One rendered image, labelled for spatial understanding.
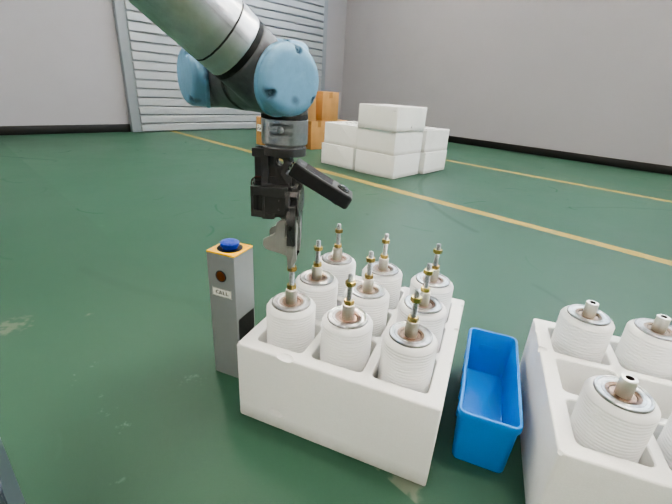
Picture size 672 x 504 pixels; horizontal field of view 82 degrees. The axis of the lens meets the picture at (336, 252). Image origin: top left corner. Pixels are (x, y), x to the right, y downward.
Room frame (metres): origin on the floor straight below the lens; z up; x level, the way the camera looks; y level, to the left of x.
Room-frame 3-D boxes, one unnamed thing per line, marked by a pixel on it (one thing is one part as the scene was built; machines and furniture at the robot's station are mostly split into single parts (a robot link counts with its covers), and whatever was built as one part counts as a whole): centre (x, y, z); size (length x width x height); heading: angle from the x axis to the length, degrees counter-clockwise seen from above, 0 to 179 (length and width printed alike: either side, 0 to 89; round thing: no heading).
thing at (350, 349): (0.61, -0.03, 0.16); 0.10 x 0.10 x 0.18
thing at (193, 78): (0.57, 0.16, 0.64); 0.11 x 0.11 x 0.08; 40
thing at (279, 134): (0.65, 0.10, 0.57); 0.08 x 0.08 x 0.05
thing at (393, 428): (0.72, -0.07, 0.09); 0.39 x 0.39 x 0.18; 69
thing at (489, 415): (0.65, -0.34, 0.06); 0.30 x 0.11 x 0.12; 160
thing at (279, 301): (0.65, 0.08, 0.25); 0.08 x 0.08 x 0.01
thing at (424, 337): (0.57, -0.14, 0.25); 0.08 x 0.08 x 0.01
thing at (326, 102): (4.66, 0.27, 0.45); 0.30 x 0.24 x 0.30; 44
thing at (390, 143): (3.33, -0.39, 0.27); 0.39 x 0.39 x 0.18; 47
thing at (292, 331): (0.65, 0.08, 0.16); 0.10 x 0.10 x 0.18
